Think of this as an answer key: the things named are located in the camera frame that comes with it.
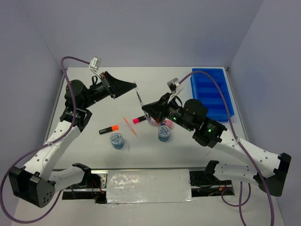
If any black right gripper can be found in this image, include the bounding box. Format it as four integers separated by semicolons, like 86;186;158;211
142;91;194;131

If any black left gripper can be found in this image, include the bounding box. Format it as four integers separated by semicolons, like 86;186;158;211
82;71;136;109

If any thin purple pen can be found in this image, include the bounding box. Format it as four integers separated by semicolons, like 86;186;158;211
136;91;151;124

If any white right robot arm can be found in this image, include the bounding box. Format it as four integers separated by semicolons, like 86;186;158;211
142;93;291;197

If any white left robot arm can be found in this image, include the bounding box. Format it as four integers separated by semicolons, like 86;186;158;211
8;72;136;208

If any pink tube of pins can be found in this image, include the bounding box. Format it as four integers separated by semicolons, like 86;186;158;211
150;118;174;129

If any pink black highlighter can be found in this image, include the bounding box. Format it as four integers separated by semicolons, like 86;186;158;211
132;115;146;124

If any blue round tub right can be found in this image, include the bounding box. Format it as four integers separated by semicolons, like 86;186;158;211
158;125;171;142

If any blue round tub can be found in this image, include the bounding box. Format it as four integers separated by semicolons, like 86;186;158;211
158;125;171;142
110;133;125;149

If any thin orange pen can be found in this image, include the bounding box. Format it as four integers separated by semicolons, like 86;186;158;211
123;117;138;137

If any orange black highlighter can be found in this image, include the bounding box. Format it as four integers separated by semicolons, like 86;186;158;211
99;125;119;135

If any blue round tub left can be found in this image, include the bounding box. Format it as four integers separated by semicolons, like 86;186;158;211
110;133;125;149

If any blue compartment tray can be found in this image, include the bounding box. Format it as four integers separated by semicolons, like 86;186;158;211
190;68;234;122

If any silver foil plate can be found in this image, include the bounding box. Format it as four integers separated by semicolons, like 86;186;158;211
106;169;193;204

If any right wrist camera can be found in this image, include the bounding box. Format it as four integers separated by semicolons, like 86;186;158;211
167;78;183;102

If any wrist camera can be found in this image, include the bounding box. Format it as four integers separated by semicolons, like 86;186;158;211
167;78;183;102
89;56;101;73

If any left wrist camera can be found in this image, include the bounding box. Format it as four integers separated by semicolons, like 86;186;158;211
89;56;101;73

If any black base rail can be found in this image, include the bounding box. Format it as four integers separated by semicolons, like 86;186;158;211
62;169;234;204

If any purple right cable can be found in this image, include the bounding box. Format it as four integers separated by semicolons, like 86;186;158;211
177;70;275;226

